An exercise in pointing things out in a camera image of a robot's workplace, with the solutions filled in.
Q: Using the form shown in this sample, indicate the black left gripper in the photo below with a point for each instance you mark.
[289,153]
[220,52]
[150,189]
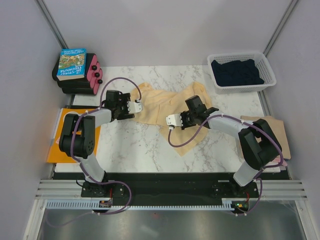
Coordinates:
[125,98]

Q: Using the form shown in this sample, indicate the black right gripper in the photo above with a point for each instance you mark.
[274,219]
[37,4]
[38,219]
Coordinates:
[184,125]

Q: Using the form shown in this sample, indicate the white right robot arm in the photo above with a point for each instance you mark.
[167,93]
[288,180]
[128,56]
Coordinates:
[258,142]

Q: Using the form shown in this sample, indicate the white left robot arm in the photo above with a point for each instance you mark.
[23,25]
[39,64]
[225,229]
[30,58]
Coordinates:
[78,136]

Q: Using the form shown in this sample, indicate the pink and black case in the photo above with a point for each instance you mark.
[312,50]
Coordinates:
[89,84]

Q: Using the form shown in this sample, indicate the navy t-shirt in basket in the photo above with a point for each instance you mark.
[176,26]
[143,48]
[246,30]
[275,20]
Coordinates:
[236,73]

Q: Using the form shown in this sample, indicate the blue illustrated book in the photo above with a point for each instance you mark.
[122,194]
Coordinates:
[71,64]

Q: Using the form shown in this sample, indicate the white plastic basket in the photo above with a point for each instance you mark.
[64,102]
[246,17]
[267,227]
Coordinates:
[261,62]

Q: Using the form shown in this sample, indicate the orange board with black border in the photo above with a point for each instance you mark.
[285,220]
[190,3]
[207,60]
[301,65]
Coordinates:
[55,155]

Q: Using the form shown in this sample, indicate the folded pink and blue clothes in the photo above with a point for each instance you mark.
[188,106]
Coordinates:
[277,160]

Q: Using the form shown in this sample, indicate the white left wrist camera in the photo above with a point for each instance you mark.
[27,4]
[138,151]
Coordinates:
[134,107]

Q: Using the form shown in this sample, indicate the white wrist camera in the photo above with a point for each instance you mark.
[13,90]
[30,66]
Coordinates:
[174,120]
[134,107]

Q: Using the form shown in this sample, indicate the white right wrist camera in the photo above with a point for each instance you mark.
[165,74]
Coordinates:
[174,120]

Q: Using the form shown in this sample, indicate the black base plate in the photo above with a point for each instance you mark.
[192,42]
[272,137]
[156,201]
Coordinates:
[165,189]

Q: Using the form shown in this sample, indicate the white slotted cable duct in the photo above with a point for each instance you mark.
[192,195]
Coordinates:
[73,204]

